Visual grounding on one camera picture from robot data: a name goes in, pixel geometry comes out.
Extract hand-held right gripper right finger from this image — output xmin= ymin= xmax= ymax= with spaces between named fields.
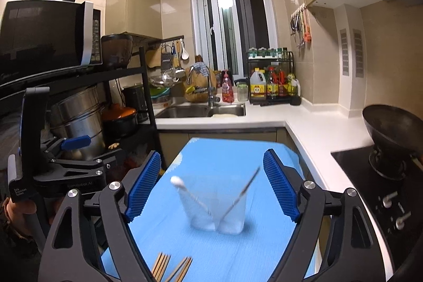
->
xmin=263 ymin=149 xmax=395 ymax=282

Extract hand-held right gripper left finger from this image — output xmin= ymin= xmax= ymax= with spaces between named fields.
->
xmin=39 ymin=151 xmax=162 ymax=282

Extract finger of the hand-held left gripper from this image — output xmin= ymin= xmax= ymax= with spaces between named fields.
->
xmin=41 ymin=135 xmax=92 ymax=158
xmin=49 ymin=156 xmax=117 ymax=175

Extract dark brown chopstick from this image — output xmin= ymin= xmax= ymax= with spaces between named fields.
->
xmin=222 ymin=167 xmax=261 ymax=220

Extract clear plastic cup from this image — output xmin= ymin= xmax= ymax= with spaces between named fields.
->
xmin=175 ymin=166 xmax=263 ymax=235

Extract pile of wooden chopsticks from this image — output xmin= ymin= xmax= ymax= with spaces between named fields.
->
xmin=151 ymin=252 xmax=194 ymax=282

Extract person's left hand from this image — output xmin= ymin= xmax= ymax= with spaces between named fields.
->
xmin=2 ymin=198 xmax=37 ymax=241

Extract stainless steel steamer pot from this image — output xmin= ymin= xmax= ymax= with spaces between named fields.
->
xmin=49 ymin=87 xmax=106 ymax=161

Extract black pot orange lid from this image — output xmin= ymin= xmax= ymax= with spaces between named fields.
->
xmin=101 ymin=104 xmax=139 ymax=139

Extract blue tablecloth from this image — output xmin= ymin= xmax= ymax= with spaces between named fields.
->
xmin=99 ymin=137 xmax=323 ymax=282

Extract black kettle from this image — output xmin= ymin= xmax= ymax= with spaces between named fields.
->
xmin=122 ymin=84 xmax=149 ymax=123

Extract black gas stove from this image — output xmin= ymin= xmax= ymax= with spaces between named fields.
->
xmin=330 ymin=145 xmax=423 ymax=272

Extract stainless steel sink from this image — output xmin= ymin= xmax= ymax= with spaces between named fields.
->
xmin=155 ymin=104 xmax=247 ymax=119

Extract black metal shelf rack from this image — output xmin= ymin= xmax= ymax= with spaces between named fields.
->
xmin=0 ymin=47 xmax=167 ymax=177

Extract black microwave oven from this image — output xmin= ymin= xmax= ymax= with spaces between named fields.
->
xmin=0 ymin=0 xmax=103 ymax=79

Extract dark sauce bottle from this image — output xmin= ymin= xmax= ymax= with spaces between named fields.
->
xmin=266 ymin=67 xmax=278 ymax=100

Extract dark brown rice cooker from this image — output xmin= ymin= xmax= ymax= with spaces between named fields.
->
xmin=101 ymin=34 xmax=133 ymax=69

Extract red sauce bottle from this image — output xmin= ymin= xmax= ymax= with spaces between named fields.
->
xmin=278 ymin=69 xmax=287 ymax=98

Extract yellow green bottle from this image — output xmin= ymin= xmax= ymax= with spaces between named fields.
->
xmin=287 ymin=72 xmax=298 ymax=98

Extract yellow label oil jug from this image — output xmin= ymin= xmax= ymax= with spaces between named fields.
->
xmin=249 ymin=68 xmax=267 ymax=100

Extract glass jar with lid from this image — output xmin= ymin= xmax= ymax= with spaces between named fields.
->
xmin=236 ymin=81 xmax=248 ymax=101

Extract brown woven basket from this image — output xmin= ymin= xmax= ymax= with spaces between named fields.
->
xmin=184 ymin=63 xmax=218 ymax=103

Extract pink dish soap bottle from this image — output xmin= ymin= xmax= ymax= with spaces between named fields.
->
xmin=221 ymin=70 xmax=235 ymax=103

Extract chrome faucet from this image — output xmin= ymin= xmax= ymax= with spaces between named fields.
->
xmin=187 ymin=64 xmax=220 ymax=107

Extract wooden cutting board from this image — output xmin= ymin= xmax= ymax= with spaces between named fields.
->
xmin=145 ymin=49 xmax=162 ymax=69

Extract steel ladle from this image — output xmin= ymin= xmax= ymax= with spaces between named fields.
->
xmin=172 ymin=44 xmax=186 ymax=76

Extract metal grater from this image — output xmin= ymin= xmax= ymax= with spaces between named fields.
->
xmin=161 ymin=49 xmax=172 ymax=73

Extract black wok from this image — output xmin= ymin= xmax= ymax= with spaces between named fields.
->
xmin=362 ymin=104 xmax=423 ymax=179

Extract blue patterned cloth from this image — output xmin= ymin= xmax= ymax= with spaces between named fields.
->
xmin=190 ymin=62 xmax=212 ymax=84

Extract row of green-lidded spice jars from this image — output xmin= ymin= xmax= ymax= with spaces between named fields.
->
xmin=248 ymin=47 xmax=291 ymax=58

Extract orange hanging tool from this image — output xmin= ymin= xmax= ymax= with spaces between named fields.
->
xmin=303 ymin=9 xmax=312 ymax=42

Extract white framed window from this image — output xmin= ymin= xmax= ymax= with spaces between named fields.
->
xmin=188 ymin=0 xmax=278 ymax=76

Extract black wire condiment rack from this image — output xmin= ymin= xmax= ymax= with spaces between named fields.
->
xmin=246 ymin=51 xmax=295 ymax=105

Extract black hanging rail shelf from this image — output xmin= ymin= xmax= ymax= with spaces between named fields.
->
xmin=130 ymin=33 xmax=185 ymax=49

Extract grey wall vent grille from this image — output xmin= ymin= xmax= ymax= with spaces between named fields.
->
xmin=340 ymin=27 xmax=350 ymax=76
xmin=353 ymin=28 xmax=364 ymax=77

